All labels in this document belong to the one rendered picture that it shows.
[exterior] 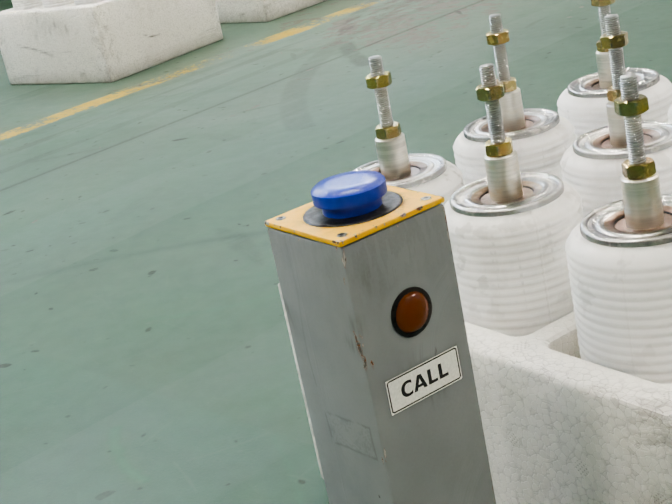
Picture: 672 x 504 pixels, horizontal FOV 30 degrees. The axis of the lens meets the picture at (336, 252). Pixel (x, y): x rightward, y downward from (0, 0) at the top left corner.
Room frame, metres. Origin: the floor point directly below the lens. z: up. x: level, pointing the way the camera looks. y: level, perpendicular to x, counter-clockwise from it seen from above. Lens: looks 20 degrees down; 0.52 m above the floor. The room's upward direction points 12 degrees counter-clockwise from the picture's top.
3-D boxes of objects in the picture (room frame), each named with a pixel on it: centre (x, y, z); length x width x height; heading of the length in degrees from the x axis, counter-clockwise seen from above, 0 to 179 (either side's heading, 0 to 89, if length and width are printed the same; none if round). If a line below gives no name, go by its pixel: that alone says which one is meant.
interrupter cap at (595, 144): (0.85, -0.22, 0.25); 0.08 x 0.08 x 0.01
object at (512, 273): (0.79, -0.12, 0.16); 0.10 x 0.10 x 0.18
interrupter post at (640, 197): (0.69, -0.18, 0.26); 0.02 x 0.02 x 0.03
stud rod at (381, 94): (0.89, -0.06, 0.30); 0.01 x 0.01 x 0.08
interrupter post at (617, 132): (0.85, -0.22, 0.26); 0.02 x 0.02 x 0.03
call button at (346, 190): (0.63, -0.01, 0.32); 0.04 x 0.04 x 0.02
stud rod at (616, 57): (0.85, -0.22, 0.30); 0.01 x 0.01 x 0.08
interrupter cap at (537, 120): (0.95, -0.16, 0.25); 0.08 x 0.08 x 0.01
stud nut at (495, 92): (0.79, -0.12, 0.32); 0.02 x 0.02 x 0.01; 45
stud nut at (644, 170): (0.69, -0.18, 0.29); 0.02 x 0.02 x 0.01; 32
